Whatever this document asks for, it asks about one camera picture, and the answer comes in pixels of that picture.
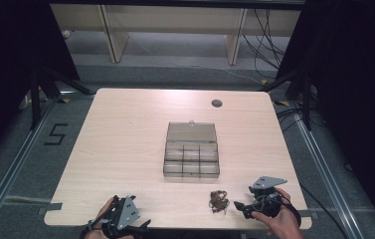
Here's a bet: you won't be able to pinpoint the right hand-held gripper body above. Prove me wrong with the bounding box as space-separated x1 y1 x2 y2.
248 175 288 219

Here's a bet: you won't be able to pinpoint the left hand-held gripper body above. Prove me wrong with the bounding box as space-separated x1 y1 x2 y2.
101 194 142 239

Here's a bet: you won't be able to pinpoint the brown string bundle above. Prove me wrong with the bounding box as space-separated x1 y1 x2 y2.
208 189 231 215

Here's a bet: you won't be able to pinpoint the clear plastic compartment box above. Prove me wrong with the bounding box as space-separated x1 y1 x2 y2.
162 119 221 179

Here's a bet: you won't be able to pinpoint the person's left hand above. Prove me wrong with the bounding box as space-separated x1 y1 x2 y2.
84 196 115 239

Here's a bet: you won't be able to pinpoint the person's right hand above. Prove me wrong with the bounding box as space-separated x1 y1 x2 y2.
251 187 304 239

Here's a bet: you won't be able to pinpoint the grey tape strip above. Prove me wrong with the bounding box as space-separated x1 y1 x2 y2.
36 201 64 216

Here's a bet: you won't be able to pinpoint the black metal stand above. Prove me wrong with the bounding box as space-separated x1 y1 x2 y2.
260 66 320 131
28 65 95 131

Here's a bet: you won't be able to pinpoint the dark curtain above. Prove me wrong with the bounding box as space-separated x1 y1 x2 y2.
0 0 81 171
274 0 375 233

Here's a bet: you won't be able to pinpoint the black wrist strap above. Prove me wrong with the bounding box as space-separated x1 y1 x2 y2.
79 217 98 239
281 194 303 229

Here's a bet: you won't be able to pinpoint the silver floor rail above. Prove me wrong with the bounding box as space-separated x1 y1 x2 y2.
288 99 372 239
0 99 59 233

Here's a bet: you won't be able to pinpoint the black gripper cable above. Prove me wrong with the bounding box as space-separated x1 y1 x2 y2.
298 183 349 239

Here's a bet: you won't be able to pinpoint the black floor cables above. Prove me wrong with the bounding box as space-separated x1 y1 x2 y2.
275 107 326 134

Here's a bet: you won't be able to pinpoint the bundle of black cables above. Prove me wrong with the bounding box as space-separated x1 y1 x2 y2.
242 9 288 81

